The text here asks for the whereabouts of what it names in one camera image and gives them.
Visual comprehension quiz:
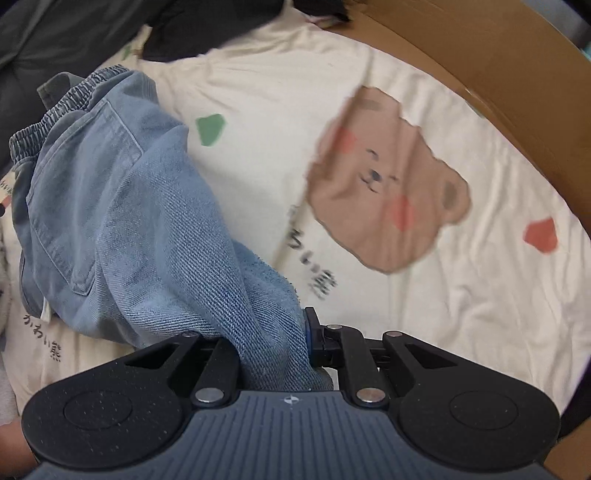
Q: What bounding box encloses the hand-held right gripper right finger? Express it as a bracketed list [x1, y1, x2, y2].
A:
[302, 306, 447, 408]

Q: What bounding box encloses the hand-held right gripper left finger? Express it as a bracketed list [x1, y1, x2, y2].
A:
[124, 332, 239, 408]

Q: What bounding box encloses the white fluffy spotted blanket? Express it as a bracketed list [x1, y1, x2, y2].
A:
[0, 222, 20, 428]

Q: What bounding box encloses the person's bare leg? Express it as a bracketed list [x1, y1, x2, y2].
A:
[0, 421, 37, 480]

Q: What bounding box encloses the cream bear print bed sheet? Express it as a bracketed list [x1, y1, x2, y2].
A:
[0, 21, 588, 418]

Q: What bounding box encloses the black garment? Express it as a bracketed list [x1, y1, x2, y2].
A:
[141, 0, 356, 63]

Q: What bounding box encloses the brown cardboard box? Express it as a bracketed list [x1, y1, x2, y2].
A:
[323, 0, 591, 480]

